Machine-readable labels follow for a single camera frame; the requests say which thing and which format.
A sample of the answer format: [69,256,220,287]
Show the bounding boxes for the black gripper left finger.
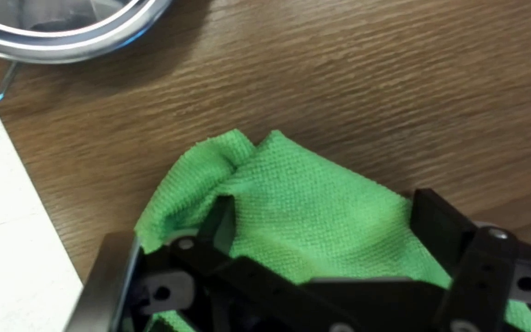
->
[131,195,292,332]

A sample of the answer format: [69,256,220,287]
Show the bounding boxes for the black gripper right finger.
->
[410,187,531,332]

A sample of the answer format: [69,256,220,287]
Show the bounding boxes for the green towel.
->
[137,130,531,332]

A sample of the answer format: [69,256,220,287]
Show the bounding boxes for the cream wooden box with slot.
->
[0,119,82,332]

